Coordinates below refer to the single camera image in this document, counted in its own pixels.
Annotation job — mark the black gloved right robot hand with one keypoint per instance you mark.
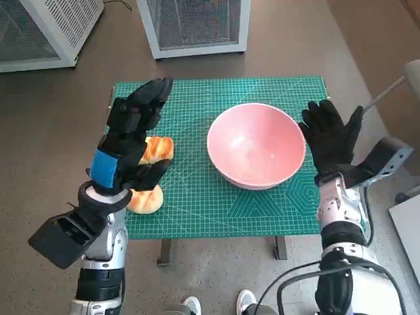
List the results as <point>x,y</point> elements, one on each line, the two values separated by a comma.
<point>329,141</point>

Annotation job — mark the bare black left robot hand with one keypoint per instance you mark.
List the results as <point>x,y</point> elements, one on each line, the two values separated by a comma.
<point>128,131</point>

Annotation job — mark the long braided toy bread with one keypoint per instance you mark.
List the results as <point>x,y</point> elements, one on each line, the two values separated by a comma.
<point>159,149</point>

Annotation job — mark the pink bowl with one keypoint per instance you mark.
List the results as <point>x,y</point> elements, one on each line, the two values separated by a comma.
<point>256,147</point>

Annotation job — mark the round toy bread bun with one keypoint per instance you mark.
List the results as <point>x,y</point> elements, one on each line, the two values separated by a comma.
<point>147,203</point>

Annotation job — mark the green cutting mat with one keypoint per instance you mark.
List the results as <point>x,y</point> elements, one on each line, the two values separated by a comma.
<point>197,183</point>

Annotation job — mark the beige chair with metal leg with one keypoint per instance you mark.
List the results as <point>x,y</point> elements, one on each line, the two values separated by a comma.
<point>414,75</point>

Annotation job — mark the white flat board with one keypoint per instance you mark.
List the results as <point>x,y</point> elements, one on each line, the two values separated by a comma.
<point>408,226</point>

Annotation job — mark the dark metal table leg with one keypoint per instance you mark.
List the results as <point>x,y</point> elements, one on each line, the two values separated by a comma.
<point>281,247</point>
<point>164,252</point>

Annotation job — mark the white mesh front cabinet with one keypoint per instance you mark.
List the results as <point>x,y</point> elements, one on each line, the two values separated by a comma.
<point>197,26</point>

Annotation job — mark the white cabinet with slotted panel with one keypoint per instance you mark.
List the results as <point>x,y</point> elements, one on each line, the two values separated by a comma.
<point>39,33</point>

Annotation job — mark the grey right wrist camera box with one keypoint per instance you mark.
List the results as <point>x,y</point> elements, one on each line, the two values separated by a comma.
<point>390,157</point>

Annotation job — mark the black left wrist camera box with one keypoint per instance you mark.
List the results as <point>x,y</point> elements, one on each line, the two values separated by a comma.
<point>62,236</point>

